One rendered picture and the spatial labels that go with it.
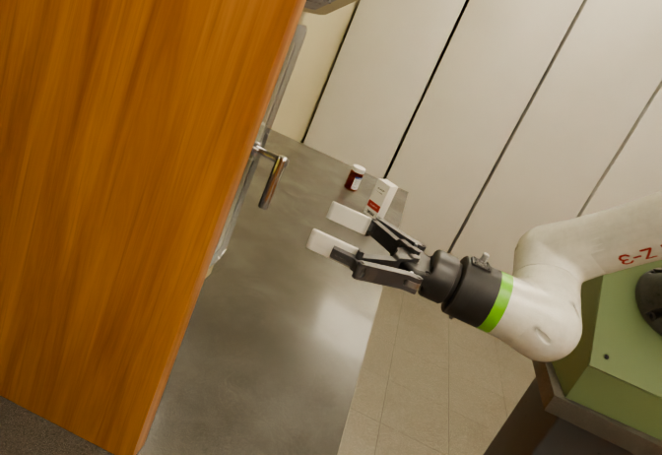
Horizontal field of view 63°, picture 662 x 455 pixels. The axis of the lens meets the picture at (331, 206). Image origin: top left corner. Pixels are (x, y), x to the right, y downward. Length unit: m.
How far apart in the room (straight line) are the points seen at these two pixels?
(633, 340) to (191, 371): 0.84
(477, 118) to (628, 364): 2.62
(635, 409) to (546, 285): 0.46
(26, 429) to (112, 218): 0.26
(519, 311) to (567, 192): 3.02
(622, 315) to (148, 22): 1.03
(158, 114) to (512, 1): 3.26
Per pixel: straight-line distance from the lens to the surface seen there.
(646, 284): 1.27
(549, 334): 0.82
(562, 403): 1.20
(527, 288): 0.83
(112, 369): 0.60
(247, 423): 0.74
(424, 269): 0.80
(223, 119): 0.45
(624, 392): 1.22
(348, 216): 0.88
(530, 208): 3.80
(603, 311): 1.22
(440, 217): 3.78
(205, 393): 0.76
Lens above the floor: 1.45
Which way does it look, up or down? 20 degrees down
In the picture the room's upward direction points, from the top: 24 degrees clockwise
